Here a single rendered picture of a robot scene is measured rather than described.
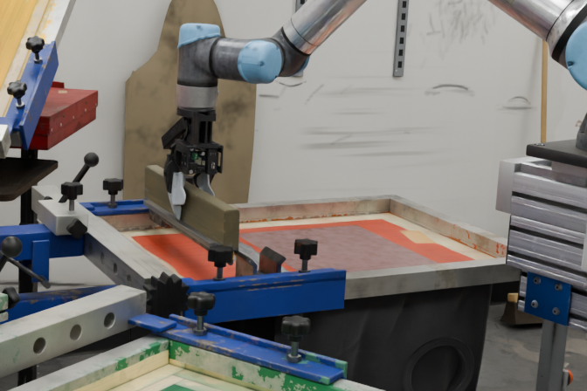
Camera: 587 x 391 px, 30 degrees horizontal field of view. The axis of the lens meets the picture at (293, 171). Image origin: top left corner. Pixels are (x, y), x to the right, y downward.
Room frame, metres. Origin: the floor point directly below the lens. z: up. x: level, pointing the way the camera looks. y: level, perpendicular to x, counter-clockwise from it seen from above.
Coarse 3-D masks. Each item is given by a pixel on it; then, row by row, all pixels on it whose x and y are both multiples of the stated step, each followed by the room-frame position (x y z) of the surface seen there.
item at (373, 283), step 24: (120, 216) 2.22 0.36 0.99; (144, 216) 2.25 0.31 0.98; (240, 216) 2.35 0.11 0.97; (264, 216) 2.38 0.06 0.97; (288, 216) 2.41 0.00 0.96; (312, 216) 2.44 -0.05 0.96; (408, 216) 2.46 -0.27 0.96; (432, 216) 2.38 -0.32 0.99; (456, 240) 2.30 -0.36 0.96; (480, 240) 2.22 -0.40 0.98; (504, 240) 2.19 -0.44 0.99; (432, 264) 1.97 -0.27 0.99; (456, 264) 1.98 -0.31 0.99; (480, 264) 1.99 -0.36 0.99; (504, 264) 2.01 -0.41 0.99; (360, 288) 1.86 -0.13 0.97; (384, 288) 1.88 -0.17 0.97; (408, 288) 1.91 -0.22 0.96; (432, 288) 1.93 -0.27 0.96
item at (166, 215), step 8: (144, 200) 2.16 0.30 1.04; (152, 208) 2.11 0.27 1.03; (160, 208) 2.09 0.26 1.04; (168, 216) 2.03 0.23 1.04; (176, 224) 1.99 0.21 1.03; (184, 224) 1.97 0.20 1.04; (192, 232) 1.92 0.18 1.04; (200, 232) 1.92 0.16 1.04; (200, 240) 1.89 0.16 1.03; (208, 240) 1.87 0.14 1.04
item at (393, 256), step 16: (288, 256) 2.10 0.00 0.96; (320, 256) 2.11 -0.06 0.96; (336, 256) 2.12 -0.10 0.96; (352, 256) 2.13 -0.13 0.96; (368, 256) 2.13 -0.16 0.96; (384, 256) 2.14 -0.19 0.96; (400, 256) 2.15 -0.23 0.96; (416, 256) 2.15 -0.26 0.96; (432, 256) 2.16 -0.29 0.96; (448, 256) 2.17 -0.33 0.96; (464, 256) 2.18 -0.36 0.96; (192, 272) 1.95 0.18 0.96; (208, 272) 1.95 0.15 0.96; (224, 272) 1.96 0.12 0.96
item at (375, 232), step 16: (304, 224) 2.37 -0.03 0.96; (320, 224) 2.38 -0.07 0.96; (336, 224) 2.39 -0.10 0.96; (352, 224) 2.39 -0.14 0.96; (368, 224) 2.40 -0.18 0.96; (384, 224) 2.41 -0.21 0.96; (144, 240) 2.16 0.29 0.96; (160, 240) 2.16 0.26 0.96; (176, 240) 2.17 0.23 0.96; (240, 240) 2.20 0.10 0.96; (256, 240) 2.21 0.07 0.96; (272, 240) 2.21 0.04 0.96; (288, 240) 2.22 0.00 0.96; (320, 240) 2.24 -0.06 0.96; (336, 240) 2.25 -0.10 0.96; (352, 240) 2.25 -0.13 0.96; (368, 240) 2.26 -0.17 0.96; (384, 240) 2.27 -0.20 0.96; (400, 240) 2.28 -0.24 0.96; (160, 256) 2.05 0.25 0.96; (176, 256) 2.05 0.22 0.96; (192, 256) 2.06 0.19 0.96
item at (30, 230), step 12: (0, 228) 1.87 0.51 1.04; (12, 228) 1.87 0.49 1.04; (24, 228) 1.88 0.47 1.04; (36, 228) 1.88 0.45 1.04; (0, 240) 1.82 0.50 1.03; (24, 240) 1.84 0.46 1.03; (36, 240) 1.85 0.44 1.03; (60, 240) 1.87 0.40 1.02; (72, 240) 1.88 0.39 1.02; (24, 252) 1.84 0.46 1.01; (60, 252) 1.87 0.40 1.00; (72, 252) 1.88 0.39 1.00
